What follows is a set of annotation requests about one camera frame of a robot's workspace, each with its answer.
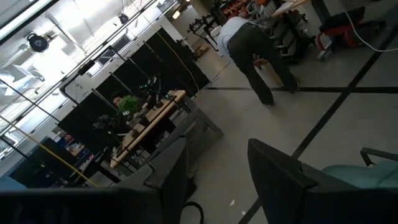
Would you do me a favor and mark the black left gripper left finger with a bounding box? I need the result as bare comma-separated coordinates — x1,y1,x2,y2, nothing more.
0,136,191,224

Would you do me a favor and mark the person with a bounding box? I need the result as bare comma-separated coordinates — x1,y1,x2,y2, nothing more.
111,92,124,108
216,16,300,108

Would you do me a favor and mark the yellow cable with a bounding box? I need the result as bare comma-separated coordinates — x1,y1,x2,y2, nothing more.
0,115,100,188

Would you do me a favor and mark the red cart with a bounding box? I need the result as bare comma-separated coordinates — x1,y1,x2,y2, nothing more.
317,24,366,47

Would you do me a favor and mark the black partition screen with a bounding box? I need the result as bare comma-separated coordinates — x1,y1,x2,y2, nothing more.
57,27,211,150

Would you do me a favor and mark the wooden background table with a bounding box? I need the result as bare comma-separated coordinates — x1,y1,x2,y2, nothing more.
109,89,188,169

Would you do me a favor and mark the small background plant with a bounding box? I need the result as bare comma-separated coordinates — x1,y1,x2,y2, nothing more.
117,95,141,114

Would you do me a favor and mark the green slide sandal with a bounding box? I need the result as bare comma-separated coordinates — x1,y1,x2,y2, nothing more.
322,161,398,190

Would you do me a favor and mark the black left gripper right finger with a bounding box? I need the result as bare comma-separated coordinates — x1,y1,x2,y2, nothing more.
247,138,398,224

